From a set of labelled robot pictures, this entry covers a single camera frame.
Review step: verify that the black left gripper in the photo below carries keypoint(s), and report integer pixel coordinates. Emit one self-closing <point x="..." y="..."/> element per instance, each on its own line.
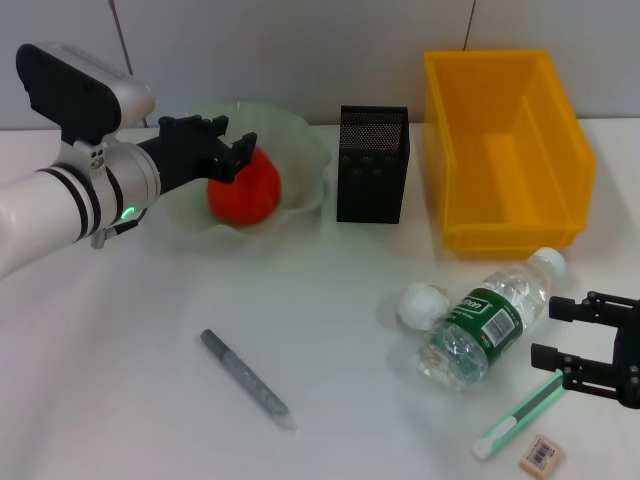
<point x="180" y="155"/>

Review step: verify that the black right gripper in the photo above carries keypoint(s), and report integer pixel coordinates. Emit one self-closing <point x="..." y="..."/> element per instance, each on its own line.
<point x="630" y="360"/>

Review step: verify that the red round fruit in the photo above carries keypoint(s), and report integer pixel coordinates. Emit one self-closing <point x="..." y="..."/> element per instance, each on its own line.
<point x="250" y="200"/>

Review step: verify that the clear water bottle green label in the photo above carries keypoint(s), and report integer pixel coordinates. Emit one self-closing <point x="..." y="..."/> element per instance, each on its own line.
<point x="480" y="320"/>

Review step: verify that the white paper ball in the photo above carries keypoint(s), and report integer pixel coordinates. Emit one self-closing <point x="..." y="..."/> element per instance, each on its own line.
<point x="422" y="306"/>

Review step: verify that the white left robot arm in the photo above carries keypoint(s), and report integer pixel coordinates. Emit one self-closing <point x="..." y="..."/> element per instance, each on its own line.
<point x="45" y="215"/>

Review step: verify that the translucent wavy glass fruit plate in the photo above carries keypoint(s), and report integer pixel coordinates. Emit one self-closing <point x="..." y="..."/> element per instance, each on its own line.
<point x="300" y="150"/>

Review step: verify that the mint green utility knife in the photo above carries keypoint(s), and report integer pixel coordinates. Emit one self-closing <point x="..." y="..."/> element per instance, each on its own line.
<point x="515" y="415"/>

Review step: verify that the beige eraser with barcode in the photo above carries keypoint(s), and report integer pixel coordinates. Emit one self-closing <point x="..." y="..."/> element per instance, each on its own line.
<point x="541" y="454"/>

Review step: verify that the black mesh pen holder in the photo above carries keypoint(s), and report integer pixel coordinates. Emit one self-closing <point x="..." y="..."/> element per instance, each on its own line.
<point x="372" y="170"/>

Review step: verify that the grey marker pen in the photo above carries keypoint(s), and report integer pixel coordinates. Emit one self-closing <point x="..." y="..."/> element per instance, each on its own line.
<point x="245" y="377"/>

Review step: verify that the yellow plastic storage bin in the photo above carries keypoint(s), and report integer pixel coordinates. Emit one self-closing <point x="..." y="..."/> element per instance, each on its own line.
<point x="505" y="150"/>

